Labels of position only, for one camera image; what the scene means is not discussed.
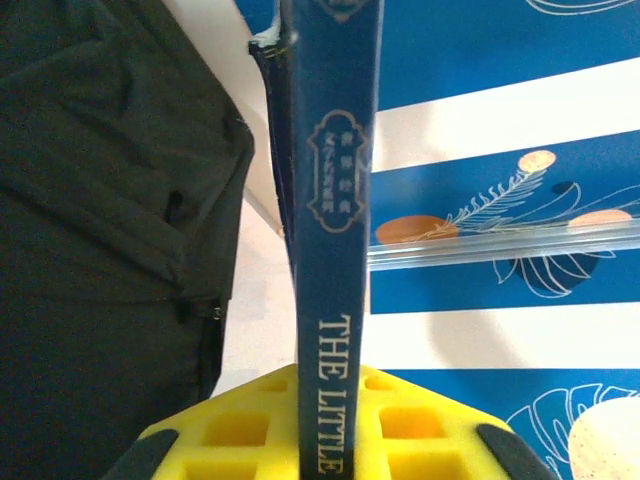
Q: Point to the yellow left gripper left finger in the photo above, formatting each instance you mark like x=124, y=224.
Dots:
x=235, y=450

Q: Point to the black fabric backpack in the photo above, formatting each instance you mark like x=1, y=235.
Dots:
x=100, y=200

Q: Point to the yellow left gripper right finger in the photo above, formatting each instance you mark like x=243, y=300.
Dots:
x=425, y=450

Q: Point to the aluminium frame post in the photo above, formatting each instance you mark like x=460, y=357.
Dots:
x=500, y=245

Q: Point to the dark blue hardcover book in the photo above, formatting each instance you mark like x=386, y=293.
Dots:
x=330, y=260

